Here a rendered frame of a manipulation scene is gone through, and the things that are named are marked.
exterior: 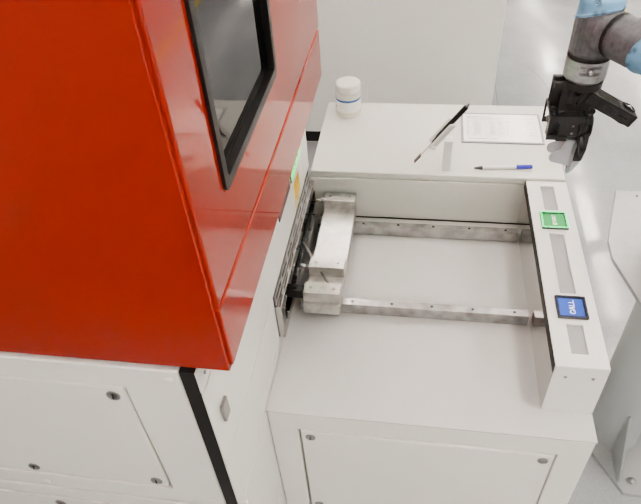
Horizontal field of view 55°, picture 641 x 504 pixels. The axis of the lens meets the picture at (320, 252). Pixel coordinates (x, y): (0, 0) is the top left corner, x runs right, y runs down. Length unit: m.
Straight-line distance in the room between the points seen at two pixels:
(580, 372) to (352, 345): 0.46
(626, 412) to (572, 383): 0.87
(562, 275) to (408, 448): 0.47
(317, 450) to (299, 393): 0.15
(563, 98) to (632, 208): 0.60
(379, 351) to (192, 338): 0.63
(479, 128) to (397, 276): 0.49
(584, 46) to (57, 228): 0.91
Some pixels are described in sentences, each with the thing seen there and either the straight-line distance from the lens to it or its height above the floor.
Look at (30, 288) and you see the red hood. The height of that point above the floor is 1.36.
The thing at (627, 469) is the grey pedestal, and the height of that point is 0.01.
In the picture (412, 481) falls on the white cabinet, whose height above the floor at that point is 0.60.
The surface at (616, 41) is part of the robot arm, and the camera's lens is 1.16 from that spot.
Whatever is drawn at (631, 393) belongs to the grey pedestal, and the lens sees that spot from 2.02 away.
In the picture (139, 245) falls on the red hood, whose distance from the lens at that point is 0.68.
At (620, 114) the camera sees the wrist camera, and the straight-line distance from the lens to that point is 1.31.
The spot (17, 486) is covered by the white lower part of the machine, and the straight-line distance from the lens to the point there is 1.36.
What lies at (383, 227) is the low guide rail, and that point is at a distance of 1.57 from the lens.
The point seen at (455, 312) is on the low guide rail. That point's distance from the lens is 1.38.
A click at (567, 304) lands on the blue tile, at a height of 0.96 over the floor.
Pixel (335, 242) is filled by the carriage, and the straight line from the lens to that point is 1.48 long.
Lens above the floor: 1.87
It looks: 43 degrees down
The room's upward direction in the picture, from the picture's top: 5 degrees counter-clockwise
